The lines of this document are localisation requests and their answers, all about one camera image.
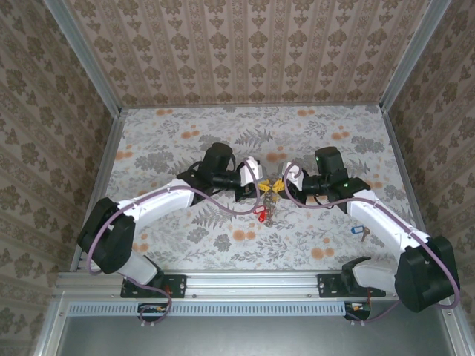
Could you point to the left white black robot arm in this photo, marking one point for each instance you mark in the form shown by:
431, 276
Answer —
163, 200

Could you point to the black wiring connector box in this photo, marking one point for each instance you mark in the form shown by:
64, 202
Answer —
152, 311
358, 309

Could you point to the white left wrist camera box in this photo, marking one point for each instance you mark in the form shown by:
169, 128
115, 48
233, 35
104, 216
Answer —
246, 178

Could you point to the red key tag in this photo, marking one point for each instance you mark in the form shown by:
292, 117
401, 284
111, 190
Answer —
261, 215

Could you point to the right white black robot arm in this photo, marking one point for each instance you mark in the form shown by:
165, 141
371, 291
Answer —
426, 278

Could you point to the grey steel panel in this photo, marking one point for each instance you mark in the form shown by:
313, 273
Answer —
252, 337

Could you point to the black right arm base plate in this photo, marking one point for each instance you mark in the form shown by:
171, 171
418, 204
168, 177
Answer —
328, 285

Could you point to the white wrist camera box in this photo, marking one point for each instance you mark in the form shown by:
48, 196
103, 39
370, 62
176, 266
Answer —
302, 174
246, 178

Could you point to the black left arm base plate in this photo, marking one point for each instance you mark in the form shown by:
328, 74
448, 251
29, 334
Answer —
174, 285

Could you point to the aluminium table side rail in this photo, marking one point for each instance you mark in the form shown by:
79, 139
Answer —
111, 148
394, 141

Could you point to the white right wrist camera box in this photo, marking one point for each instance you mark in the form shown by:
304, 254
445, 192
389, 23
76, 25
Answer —
302, 174

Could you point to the brass key with blue tag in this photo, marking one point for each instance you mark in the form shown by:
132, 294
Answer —
357, 230

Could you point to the aluminium frame post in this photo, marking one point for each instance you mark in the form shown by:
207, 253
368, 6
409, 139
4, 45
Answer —
413, 55
86, 59

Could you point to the long aluminium mounting rail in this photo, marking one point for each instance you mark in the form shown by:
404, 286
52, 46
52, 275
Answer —
252, 283

